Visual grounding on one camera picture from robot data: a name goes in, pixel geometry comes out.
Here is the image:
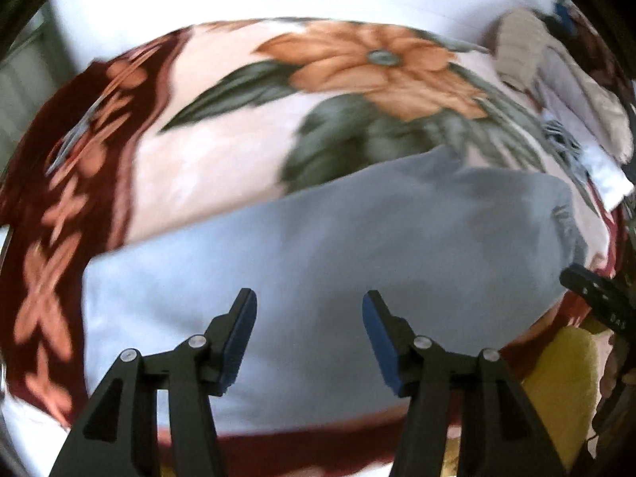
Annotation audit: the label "grey striped cloth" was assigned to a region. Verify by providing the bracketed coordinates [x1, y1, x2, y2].
[543, 118, 591, 182]

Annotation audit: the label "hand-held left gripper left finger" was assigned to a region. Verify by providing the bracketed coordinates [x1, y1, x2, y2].
[48, 287, 259, 477]

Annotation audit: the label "metal bed frame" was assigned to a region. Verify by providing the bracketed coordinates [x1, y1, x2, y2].
[0, 2, 68, 95]

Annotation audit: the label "beige pillow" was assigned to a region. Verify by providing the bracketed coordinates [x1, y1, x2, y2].
[494, 9, 553, 91]

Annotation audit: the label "yellow fuzzy mat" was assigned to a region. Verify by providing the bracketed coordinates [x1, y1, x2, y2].
[519, 327, 603, 477]

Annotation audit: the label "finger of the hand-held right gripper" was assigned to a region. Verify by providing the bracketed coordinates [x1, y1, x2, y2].
[559, 263, 636, 333]

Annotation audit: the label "floral fleece blanket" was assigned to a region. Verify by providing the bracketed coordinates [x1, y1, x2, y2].
[0, 19, 624, 477]

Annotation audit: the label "pile of clothes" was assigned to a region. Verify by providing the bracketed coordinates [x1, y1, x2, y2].
[531, 32, 636, 209]

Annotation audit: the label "grey pants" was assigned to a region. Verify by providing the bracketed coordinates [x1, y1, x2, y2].
[82, 146, 593, 432]

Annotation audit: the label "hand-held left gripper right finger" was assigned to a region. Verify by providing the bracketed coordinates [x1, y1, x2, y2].
[362, 289, 567, 477]

